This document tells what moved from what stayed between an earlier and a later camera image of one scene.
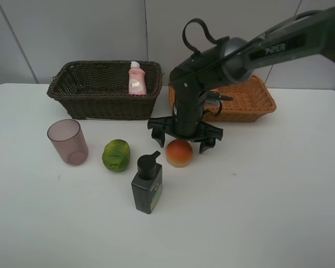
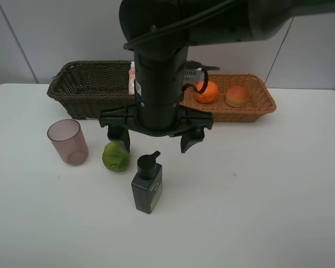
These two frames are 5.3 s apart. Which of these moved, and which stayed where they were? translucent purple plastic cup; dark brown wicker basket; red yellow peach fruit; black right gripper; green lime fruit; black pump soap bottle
Moved: black right gripper; red yellow peach fruit
Stayed: dark brown wicker basket; translucent purple plastic cup; green lime fruit; black pump soap bottle
